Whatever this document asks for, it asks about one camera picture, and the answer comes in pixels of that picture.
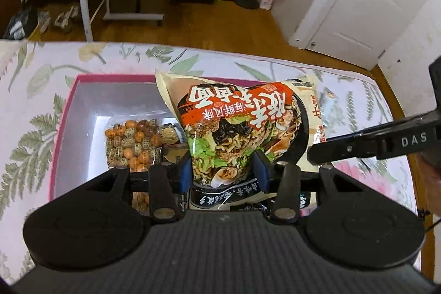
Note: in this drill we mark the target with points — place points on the wooden nightstand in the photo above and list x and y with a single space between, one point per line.
8 8

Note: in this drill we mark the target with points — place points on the black gold snack packet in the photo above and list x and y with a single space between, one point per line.
174 145

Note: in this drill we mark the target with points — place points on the red label peanut bag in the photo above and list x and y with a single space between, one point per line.
136 144

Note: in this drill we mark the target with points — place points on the white snack bar packet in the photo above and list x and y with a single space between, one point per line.
327 101

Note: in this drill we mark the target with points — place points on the pink cardboard box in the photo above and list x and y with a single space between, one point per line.
80 168

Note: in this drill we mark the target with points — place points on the clear bag coated peanuts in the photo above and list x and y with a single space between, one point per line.
140 202

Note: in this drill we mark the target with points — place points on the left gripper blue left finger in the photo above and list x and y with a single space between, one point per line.
169 184

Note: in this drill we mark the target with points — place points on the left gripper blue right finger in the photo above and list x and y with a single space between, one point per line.
281 178

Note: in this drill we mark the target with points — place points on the floral bed sheet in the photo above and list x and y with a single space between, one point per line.
37 80

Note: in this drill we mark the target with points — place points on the instant noodle bag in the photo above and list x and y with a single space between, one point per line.
224 123

